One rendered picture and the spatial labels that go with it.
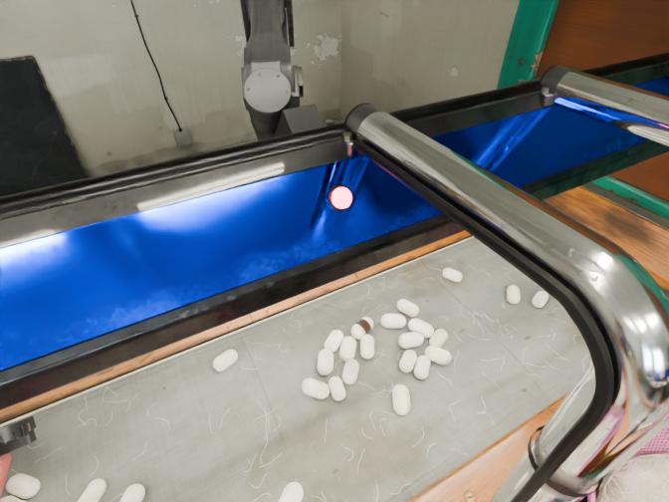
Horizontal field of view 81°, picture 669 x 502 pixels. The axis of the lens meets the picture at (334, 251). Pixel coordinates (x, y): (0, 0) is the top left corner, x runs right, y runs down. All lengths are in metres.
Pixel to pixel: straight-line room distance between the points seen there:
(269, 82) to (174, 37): 1.90
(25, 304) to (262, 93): 0.38
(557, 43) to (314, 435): 0.72
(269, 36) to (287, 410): 0.53
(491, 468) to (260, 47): 0.61
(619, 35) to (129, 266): 0.72
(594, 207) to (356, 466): 0.54
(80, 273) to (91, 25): 2.17
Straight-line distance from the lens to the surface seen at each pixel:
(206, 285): 0.19
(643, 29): 0.76
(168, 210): 0.19
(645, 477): 0.60
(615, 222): 0.74
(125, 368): 0.60
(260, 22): 0.70
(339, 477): 0.48
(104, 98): 2.40
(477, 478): 0.48
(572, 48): 0.81
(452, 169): 0.16
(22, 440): 0.54
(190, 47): 2.43
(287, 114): 0.48
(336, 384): 0.51
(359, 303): 0.61
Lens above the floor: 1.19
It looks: 40 degrees down
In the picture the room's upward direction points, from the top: straight up
